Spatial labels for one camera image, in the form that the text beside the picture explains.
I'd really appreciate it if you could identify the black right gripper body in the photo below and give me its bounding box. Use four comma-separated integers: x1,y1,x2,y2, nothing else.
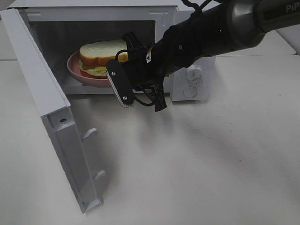
122,43,164,91

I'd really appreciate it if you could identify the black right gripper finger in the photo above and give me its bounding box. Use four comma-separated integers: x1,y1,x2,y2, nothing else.
122,32,147,62
145,85,167,112

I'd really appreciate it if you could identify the round white door button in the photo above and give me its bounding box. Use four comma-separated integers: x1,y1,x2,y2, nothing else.
183,87,197,98

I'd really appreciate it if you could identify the white timer knob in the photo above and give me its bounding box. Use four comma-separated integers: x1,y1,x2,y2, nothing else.
186,65,203,82

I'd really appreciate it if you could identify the toast sandwich with cheese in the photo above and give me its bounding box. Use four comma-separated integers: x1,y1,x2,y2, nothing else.
79,39,127,78

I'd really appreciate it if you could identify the pink round plate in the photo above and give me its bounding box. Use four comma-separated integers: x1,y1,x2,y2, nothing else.
67,50,111,88

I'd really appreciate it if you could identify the white microwave door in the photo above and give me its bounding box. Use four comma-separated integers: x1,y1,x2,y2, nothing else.
0,9,101,213

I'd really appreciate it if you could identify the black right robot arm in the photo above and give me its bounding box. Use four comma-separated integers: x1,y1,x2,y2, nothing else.
120,0,300,111

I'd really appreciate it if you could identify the glass microwave turntable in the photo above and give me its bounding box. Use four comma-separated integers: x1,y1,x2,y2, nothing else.
65,75,83,86

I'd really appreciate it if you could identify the white microwave oven body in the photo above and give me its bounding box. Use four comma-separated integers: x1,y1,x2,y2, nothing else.
6,0,226,103

